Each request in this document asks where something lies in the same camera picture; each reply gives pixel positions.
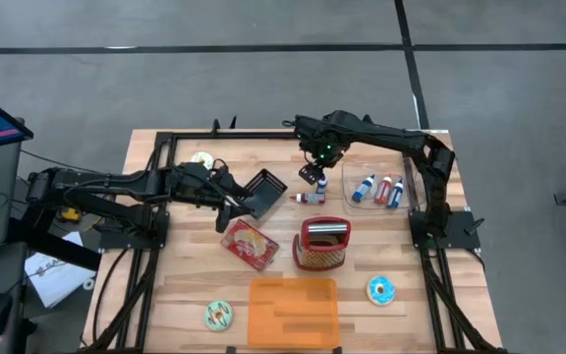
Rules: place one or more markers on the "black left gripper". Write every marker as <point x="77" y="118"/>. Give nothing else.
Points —
<point x="194" y="184"/>

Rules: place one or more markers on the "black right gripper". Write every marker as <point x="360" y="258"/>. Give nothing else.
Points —
<point x="322" y="140"/>

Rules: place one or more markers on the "small blue-cap bottle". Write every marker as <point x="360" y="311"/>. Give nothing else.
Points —
<point x="322" y="186"/>
<point x="362" y="190"/>
<point x="395" y="194"/>

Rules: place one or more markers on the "black plastic slotted basket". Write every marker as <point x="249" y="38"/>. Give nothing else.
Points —
<point x="266" y="194"/>

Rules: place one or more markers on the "teal donut with brown drizzle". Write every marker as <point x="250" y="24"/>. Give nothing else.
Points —
<point x="212" y="315"/>

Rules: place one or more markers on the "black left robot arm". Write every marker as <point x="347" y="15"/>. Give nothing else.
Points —
<point x="116" y="184"/>

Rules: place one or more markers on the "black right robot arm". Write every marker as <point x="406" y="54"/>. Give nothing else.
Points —
<point x="401" y="140"/>

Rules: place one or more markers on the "small red-cap bottle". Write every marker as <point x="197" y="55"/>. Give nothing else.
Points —
<point x="382" y="190"/>
<point x="310" y="198"/>

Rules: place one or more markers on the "red clear-lid box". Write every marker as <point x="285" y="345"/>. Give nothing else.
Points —
<point x="249" y="244"/>

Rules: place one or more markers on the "white donut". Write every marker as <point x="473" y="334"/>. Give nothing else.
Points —
<point x="198" y="157"/>

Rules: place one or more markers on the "clear plastic tray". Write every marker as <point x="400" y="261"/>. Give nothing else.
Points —
<point x="361" y="209"/>

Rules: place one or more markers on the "red mesh desk organizer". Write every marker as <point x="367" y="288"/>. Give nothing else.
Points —
<point x="321" y="255"/>

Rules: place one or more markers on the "orange translucent board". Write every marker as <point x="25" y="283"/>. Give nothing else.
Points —
<point x="293" y="314"/>

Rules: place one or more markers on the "blue sprinkled donut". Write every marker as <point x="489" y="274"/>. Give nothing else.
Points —
<point x="380" y="297"/>

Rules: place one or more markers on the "yellow tool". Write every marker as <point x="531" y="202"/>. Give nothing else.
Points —
<point x="70" y="214"/>

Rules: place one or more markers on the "white tape roll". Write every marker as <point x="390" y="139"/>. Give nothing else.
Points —
<point x="89" y="284"/>

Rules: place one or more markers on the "white printed paper sheet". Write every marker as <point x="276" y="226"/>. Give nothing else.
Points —
<point x="54" y="277"/>

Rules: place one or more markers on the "black aluminium table frame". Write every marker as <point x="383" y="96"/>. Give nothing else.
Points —
<point x="243" y="135"/>

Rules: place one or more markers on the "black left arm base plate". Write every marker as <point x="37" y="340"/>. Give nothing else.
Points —
<point x="130" y="238"/>

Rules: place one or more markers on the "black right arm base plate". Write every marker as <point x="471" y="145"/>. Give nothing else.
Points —
<point x="460" y="236"/>

